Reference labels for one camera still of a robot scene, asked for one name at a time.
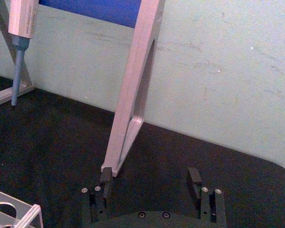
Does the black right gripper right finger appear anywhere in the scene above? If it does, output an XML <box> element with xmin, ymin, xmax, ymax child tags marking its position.
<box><xmin>186</xmin><ymin>167</ymin><xmax>227</xmax><ymax>224</ymax></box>

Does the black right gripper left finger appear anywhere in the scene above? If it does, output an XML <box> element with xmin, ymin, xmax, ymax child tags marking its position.
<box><xmin>81</xmin><ymin>167</ymin><xmax>114</xmax><ymax>223</ymax></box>

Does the black table cloth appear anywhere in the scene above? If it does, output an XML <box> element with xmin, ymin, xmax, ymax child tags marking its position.
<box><xmin>0</xmin><ymin>72</ymin><xmax>285</xmax><ymax>228</ymax></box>

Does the clear plastic case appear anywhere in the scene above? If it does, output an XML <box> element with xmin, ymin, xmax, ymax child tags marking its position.
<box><xmin>0</xmin><ymin>187</ymin><xmax>44</xmax><ymax>228</ymax></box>

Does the blue panel of stand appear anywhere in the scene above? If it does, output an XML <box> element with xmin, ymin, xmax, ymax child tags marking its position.
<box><xmin>38</xmin><ymin>0</ymin><xmax>143</xmax><ymax>29</ymax></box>

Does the silver tool with grey tip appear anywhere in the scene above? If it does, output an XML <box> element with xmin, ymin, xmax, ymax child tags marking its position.
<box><xmin>8</xmin><ymin>0</ymin><xmax>40</xmax><ymax>107</ymax></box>

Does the silver metal stand frame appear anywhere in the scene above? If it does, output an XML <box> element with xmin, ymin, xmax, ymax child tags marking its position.
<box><xmin>0</xmin><ymin>0</ymin><xmax>167</xmax><ymax>179</ymax></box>

